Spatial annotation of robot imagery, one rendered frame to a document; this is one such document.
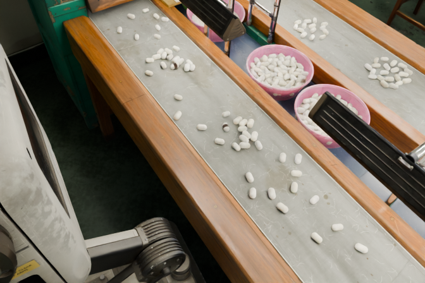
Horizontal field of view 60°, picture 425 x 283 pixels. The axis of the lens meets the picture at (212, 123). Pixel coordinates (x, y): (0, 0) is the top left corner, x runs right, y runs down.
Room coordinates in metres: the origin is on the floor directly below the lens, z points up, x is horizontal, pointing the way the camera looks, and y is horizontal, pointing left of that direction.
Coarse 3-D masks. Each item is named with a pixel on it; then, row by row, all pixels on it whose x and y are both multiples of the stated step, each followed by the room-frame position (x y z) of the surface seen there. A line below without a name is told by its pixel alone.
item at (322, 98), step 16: (320, 112) 0.61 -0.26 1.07; (336, 112) 0.59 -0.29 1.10; (352, 112) 0.58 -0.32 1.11; (336, 128) 0.56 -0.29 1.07; (352, 128) 0.55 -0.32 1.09; (368, 128) 0.53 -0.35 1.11; (352, 144) 0.52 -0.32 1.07; (368, 144) 0.51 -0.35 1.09; (384, 144) 0.49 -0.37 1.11; (368, 160) 0.48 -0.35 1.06; (384, 160) 0.47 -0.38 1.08; (384, 176) 0.44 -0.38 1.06; (400, 176) 0.43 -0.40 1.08; (416, 176) 0.42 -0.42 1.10; (400, 192) 0.40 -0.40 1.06; (416, 192) 0.39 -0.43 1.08; (416, 208) 0.37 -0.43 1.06
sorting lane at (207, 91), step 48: (144, 0) 1.58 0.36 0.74; (144, 48) 1.22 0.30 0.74; (192, 48) 1.24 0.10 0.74; (192, 96) 0.96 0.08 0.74; (240, 96) 0.97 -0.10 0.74; (192, 144) 0.73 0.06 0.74; (288, 144) 0.76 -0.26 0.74; (240, 192) 0.56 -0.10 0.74; (288, 192) 0.57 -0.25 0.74; (336, 192) 0.58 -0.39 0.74; (288, 240) 0.42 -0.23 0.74; (336, 240) 0.43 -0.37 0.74; (384, 240) 0.44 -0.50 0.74
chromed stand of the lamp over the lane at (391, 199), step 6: (414, 150) 0.47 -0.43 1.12; (420, 150) 0.47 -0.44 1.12; (408, 156) 0.46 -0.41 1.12; (414, 156) 0.45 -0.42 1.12; (420, 156) 0.46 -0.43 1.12; (402, 162) 0.45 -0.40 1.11; (414, 162) 0.44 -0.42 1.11; (420, 162) 0.54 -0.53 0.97; (408, 168) 0.43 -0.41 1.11; (390, 198) 0.54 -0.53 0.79; (396, 198) 0.54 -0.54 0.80; (390, 204) 0.54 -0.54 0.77
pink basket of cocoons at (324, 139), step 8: (312, 88) 1.01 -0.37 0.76; (320, 88) 1.02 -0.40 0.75; (328, 88) 1.02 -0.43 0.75; (336, 88) 1.02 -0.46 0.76; (344, 88) 1.01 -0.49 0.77; (304, 96) 0.99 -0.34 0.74; (344, 96) 1.00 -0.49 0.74; (352, 96) 0.98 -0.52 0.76; (296, 104) 0.92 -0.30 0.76; (352, 104) 0.97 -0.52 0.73; (360, 104) 0.95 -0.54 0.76; (296, 112) 0.88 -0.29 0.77; (360, 112) 0.92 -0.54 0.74; (368, 112) 0.90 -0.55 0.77; (368, 120) 0.86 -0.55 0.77; (320, 136) 0.78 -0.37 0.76; (336, 144) 0.79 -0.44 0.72
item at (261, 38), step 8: (280, 0) 1.33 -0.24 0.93; (264, 8) 1.40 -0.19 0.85; (248, 16) 1.46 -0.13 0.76; (272, 16) 1.34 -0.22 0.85; (248, 24) 1.46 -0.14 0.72; (272, 24) 1.34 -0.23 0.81; (248, 32) 1.45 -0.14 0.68; (256, 32) 1.41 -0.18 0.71; (272, 32) 1.34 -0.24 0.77; (256, 40) 1.39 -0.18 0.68; (264, 40) 1.35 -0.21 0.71; (272, 40) 1.33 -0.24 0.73
